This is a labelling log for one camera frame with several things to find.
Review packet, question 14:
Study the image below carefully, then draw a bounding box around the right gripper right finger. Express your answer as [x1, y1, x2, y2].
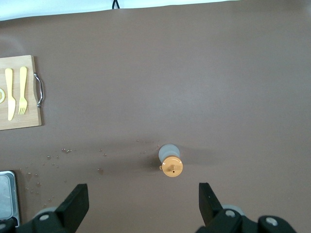
[195, 182, 298, 233]

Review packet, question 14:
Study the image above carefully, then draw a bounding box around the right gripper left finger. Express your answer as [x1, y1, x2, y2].
[0, 183, 89, 233]

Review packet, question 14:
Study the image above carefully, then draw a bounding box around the squeeze bottle with orange cap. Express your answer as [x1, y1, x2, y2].
[158, 143, 184, 177]

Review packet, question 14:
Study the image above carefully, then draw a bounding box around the steel digital kitchen scale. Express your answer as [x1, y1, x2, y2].
[0, 170, 20, 228]

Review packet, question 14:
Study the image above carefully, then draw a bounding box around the brown table mat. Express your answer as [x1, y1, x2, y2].
[0, 0, 311, 233]

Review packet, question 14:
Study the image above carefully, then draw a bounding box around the yellow plastic knife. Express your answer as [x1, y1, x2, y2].
[4, 68, 17, 121]

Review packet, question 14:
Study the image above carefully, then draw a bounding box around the yellow plastic fork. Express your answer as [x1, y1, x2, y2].
[18, 66, 28, 116]

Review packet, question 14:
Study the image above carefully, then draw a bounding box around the bamboo cutting board with handle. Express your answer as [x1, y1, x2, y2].
[0, 55, 45, 131]

